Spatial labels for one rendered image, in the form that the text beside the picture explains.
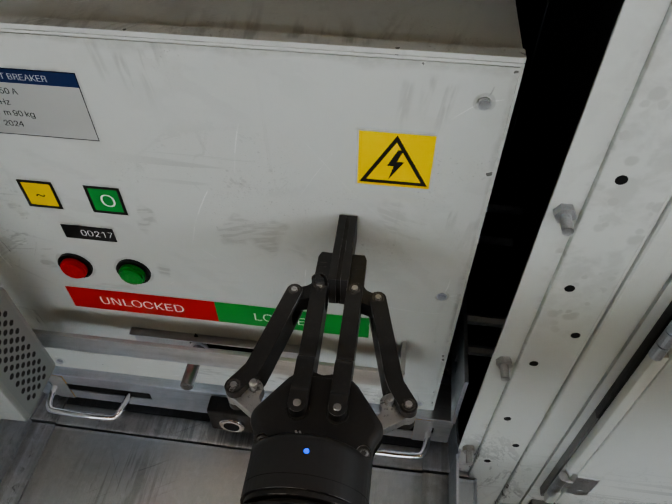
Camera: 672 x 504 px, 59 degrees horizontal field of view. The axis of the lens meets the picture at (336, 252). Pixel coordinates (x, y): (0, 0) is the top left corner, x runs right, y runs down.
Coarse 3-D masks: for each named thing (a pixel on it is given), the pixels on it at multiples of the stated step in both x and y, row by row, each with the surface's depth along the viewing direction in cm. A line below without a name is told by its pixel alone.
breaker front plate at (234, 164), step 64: (0, 64) 42; (64, 64) 41; (128, 64) 41; (192, 64) 40; (256, 64) 39; (320, 64) 39; (384, 64) 38; (448, 64) 37; (128, 128) 45; (192, 128) 44; (256, 128) 43; (320, 128) 42; (384, 128) 42; (448, 128) 41; (0, 192) 52; (64, 192) 51; (128, 192) 50; (192, 192) 49; (256, 192) 48; (320, 192) 47; (384, 192) 46; (448, 192) 45; (0, 256) 59; (128, 256) 57; (192, 256) 55; (256, 256) 54; (384, 256) 52; (448, 256) 51; (64, 320) 67; (128, 320) 65; (192, 320) 64; (448, 320) 58
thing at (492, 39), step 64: (0, 0) 42; (64, 0) 42; (128, 0) 42; (192, 0) 42; (256, 0) 42; (320, 0) 42; (384, 0) 42; (448, 0) 42; (512, 0) 42; (512, 64) 37
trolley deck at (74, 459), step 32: (64, 448) 76; (96, 448) 76; (128, 448) 76; (160, 448) 76; (192, 448) 76; (224, 448) 76; (32, 480) 74; (64, 480) 74; (96, 480) 74; (128, 480) 74; (160, 480) 74; (192, 480) 74; (224, 480) 74; (384, 480) 74; (416, 480) 74
